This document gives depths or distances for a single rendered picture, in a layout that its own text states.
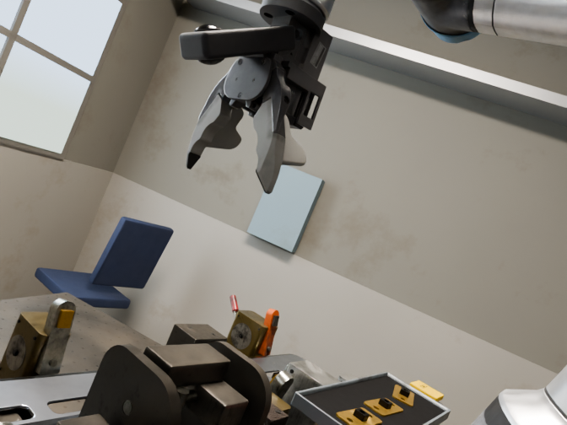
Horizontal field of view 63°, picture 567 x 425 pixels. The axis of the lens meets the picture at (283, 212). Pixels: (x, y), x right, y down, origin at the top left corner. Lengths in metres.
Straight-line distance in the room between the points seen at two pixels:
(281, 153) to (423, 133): 2.70
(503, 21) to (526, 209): 2.60
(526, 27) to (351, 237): 2.59
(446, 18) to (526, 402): 0.42
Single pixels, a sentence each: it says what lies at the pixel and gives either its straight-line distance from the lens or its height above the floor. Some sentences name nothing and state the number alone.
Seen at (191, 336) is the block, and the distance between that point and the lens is 1.15.
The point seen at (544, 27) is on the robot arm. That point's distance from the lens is 0.55.
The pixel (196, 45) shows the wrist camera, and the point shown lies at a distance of 0.46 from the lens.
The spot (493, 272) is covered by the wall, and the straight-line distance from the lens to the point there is 3.08.
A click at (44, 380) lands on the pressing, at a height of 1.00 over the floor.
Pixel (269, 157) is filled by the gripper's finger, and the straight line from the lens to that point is 0.44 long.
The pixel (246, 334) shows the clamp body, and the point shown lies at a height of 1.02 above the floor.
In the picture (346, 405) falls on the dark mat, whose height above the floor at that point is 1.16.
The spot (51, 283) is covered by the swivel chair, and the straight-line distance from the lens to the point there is 3.01.
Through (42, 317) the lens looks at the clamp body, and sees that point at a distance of 0.96.
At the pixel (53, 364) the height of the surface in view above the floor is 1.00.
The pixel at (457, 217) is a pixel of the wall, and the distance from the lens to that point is 3.06.
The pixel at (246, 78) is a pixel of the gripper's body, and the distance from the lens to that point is 0.51.
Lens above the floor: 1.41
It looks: 1 degrees down
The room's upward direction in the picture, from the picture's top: 23 degrees clockwise
